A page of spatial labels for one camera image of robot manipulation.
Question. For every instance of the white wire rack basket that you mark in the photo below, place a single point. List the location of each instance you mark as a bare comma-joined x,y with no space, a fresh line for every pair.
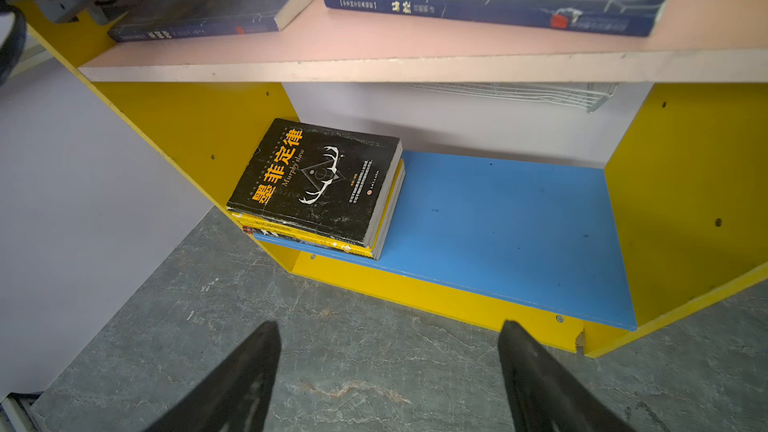
586,96

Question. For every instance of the yellow cartoon boy book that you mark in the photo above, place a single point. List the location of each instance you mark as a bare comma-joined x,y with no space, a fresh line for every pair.
384,216

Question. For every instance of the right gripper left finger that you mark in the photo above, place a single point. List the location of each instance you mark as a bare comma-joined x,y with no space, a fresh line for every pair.
236,395

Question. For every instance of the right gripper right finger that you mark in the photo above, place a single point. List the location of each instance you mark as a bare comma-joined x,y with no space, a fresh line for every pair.
542,394

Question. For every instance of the yellow bookshelf pink blue shelves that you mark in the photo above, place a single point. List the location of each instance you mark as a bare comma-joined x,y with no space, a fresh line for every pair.
590,229

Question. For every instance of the black yellow title book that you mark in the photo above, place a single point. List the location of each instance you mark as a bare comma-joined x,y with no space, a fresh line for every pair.
320,185

